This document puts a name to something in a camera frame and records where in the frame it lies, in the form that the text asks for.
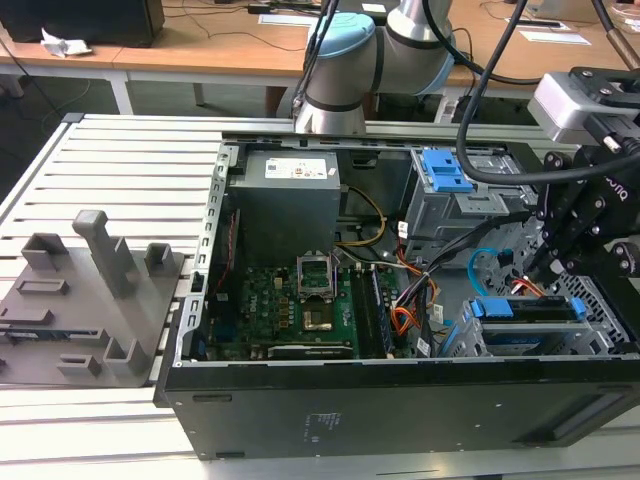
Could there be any blue disk wire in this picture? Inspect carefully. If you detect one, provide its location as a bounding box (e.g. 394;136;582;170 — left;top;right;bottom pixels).
467;246;515;301

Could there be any thin red wire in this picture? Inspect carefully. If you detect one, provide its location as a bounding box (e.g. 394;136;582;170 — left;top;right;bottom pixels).
207;208;242;301

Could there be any CPU socket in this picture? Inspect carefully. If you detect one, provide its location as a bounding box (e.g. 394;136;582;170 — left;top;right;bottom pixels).
301;306;336;333

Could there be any orange wire bundle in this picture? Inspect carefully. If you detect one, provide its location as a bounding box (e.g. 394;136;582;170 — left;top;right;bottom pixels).
391;249;441;346

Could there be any black box on desk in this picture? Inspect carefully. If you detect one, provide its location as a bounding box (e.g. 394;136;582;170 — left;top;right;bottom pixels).
0;0;166;49

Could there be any hard disk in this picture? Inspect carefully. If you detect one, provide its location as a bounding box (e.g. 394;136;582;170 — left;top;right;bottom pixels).
439;295;586;357

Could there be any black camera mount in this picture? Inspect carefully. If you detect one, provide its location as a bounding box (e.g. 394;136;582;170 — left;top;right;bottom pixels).
567;66;640;154

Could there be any RAM stick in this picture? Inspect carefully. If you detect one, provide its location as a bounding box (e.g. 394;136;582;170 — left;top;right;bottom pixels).
370;268;396;357

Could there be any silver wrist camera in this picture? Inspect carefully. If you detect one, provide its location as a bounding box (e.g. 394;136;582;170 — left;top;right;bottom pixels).
527;72;611;146

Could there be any grey power supply unit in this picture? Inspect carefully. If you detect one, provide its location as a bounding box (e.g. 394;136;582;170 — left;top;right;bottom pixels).
227;149;343;254

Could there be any white paper sheet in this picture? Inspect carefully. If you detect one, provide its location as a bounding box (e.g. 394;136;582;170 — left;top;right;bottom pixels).
518;29;593;47
258;13;310;27

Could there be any green motherboard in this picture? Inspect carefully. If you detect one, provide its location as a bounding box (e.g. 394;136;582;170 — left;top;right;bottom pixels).
207;263;401;361

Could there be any blue drive cage latch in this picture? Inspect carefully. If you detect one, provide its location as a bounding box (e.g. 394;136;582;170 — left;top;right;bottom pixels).
421;147;474;194

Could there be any wooden desk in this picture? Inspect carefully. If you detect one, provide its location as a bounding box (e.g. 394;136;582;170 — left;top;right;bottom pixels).
0;2;314;117
444;0;621;125

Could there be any crumpled white paper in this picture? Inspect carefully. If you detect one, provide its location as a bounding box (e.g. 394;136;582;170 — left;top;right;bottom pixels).
40;27;94;59

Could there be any yellow black wire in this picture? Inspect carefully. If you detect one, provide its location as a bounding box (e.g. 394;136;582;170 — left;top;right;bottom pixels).
333;185;387;248

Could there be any metal CPU socket cover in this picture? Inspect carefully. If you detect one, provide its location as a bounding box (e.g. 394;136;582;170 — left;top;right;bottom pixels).
297;254;335;301

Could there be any black PC case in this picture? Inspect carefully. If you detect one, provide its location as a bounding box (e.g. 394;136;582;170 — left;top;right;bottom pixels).
152;130;640;461

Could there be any black graphics card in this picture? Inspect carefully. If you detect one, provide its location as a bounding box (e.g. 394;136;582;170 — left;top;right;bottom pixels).
267;342;354;360

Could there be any black cable silver plug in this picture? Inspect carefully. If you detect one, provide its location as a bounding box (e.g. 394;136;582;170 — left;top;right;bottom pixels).
591;0;635;69

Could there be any red white disk wire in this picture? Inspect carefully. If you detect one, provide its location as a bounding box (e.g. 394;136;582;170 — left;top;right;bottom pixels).
510;276;547;301

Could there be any grey parts rack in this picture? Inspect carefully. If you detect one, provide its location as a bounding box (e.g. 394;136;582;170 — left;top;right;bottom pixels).
0;209;187;389

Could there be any metal disk bay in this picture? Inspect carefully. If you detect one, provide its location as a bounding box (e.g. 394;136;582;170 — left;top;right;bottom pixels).
444;272;632;359

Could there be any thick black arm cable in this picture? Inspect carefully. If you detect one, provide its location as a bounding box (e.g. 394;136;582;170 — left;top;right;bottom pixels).
455;0;609;187

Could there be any grey drive cage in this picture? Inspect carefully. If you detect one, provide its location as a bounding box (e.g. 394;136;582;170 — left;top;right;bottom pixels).
402;147;545;257

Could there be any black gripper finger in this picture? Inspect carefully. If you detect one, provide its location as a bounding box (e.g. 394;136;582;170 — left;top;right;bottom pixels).
542;219;640;290
525;149;609;280

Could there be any black sleeved cable bundle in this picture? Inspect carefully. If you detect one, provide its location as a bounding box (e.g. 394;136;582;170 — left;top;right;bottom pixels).
423;213;532;281

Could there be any black RAM slot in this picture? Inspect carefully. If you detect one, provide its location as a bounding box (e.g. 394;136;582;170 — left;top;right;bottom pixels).
349;268;376;359

